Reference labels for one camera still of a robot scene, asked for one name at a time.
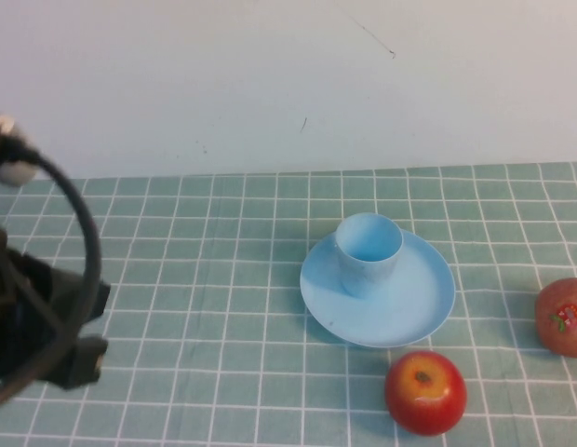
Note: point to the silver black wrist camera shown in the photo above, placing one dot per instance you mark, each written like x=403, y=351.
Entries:
x=9, y=163

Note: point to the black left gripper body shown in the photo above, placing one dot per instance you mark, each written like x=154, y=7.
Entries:
x=28, y=316

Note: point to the light blue plastic cup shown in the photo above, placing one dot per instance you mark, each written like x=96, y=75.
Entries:
x=367, y=265

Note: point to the green white checkered tablecloth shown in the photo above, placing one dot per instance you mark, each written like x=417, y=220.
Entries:
x=223, y=279

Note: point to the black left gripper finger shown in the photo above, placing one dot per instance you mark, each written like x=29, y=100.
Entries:
x=86, y=363
x=98, y=300

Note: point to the light blue plastic plate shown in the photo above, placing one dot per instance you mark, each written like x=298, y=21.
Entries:
x=391, y=316

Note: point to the pale red apple with sticker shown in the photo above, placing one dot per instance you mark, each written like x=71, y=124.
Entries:
x=563, y=321

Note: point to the red yellow apple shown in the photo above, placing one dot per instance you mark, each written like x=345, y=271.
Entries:
x=425, y=400

